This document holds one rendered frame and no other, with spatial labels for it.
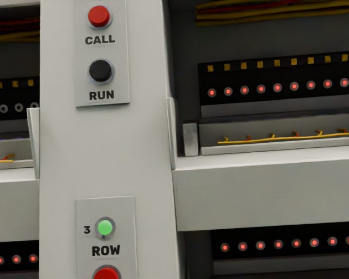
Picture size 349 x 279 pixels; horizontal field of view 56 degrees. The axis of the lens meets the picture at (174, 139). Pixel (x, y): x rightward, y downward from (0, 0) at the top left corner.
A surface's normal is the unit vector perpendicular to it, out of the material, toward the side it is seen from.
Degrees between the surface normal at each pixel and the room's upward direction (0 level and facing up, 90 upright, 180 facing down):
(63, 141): 90
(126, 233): 90
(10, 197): 106
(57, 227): 90
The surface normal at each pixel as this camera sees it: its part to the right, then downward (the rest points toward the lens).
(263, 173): -0.04, 0.11
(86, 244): -0.05, -0.16
